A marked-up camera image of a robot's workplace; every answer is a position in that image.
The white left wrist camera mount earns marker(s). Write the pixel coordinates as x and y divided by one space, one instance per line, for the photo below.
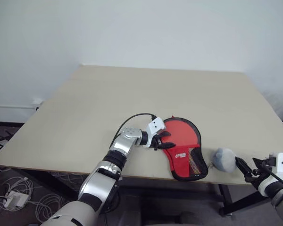
155 124

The black metal table frame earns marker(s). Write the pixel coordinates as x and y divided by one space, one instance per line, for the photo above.
226 200

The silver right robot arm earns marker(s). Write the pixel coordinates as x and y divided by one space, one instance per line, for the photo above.
281 202

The white power adapter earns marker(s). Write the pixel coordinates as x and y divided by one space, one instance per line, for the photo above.
16 200

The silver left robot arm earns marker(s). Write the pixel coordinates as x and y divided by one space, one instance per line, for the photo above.
122 143

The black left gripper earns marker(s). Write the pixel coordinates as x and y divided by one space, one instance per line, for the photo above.
156 142

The black red paddle case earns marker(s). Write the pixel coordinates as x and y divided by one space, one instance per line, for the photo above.
181 164

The black metal stand legs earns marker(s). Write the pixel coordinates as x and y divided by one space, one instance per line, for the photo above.
0 141

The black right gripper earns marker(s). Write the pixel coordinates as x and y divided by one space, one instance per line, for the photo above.
261 170

